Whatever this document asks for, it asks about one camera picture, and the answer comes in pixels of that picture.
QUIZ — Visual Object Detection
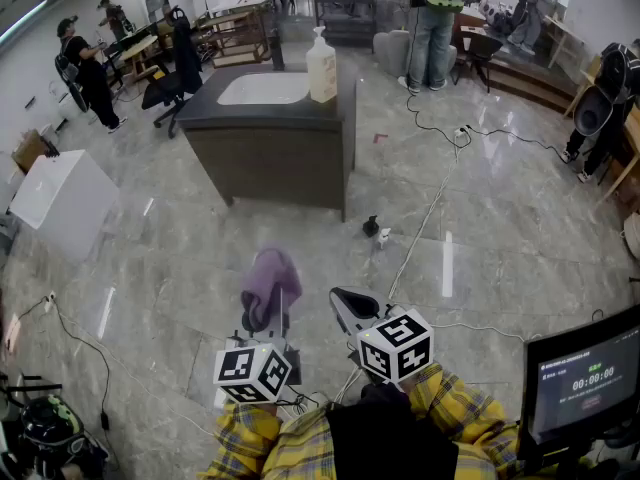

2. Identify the long ceiling lamp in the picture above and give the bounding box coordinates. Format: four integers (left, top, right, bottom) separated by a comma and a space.
0, 0, 49, 44

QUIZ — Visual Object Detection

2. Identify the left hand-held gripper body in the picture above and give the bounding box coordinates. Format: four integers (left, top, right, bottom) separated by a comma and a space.
213, 325, 303, 404

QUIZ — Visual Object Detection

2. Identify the white soap pump bottle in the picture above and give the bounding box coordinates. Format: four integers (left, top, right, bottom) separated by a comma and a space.
305, 26, 338, 104

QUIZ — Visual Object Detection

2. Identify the round wooden table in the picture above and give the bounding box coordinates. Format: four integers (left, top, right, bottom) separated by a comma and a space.
119, 34, 161, 84

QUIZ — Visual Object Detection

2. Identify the wooden shelf rack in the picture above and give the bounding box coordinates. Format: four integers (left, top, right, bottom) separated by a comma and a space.
197, 10, 271, 69

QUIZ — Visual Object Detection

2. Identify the black cable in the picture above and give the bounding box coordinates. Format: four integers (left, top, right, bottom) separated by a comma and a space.
405, 90, 569, 162
14, 297, 112, 432

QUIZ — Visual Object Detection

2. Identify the cardboard box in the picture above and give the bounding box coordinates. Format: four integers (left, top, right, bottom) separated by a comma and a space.
10, 128, 51, 174

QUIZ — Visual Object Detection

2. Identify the person's right forearm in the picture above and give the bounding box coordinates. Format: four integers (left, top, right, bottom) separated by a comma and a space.
407, 362, 524, 474

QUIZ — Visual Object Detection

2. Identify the person's left forearm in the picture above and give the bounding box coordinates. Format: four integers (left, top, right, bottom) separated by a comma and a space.
197, 400, 284, 480

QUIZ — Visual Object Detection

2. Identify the black wooden chair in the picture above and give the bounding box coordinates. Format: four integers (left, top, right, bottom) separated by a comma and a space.
452, 30, 504, 94

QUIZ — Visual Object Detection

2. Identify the white cable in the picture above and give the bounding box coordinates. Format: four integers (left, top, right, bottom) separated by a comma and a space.
387, 137, 461, 299

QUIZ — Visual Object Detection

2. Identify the wooden platform step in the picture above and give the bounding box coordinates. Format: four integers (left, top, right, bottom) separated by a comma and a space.
487, 42, 584, 114

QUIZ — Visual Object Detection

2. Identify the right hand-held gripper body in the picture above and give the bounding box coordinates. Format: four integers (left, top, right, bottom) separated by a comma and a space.
348, 303, 435, 385

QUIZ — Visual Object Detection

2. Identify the black faucet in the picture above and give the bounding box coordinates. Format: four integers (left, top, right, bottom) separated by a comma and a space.
269, 28, 285, 72

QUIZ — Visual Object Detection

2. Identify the purple grey cloth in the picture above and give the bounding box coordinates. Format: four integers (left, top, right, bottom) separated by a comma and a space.
240, 246, 304, 333

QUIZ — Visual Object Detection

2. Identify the dark sink vanity cabinet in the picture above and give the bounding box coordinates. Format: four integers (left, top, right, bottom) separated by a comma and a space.
174, 62, 358, 223

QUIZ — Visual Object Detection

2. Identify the white sink basin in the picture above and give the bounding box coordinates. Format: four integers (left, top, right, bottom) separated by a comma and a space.
216, 71, 311, 107

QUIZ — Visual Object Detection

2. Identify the black grey backpack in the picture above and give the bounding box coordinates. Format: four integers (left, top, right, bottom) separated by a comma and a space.
573, 85, 614, 137

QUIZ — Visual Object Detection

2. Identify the black monitor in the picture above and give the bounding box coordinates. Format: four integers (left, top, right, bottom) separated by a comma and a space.
517, 305, 640, 462

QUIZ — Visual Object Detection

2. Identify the black office chair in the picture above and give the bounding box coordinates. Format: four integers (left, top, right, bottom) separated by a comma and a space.
141, 7, 204, 139

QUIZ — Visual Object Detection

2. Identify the person's torso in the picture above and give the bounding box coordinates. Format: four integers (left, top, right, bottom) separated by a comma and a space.
259, 382, 501, 480

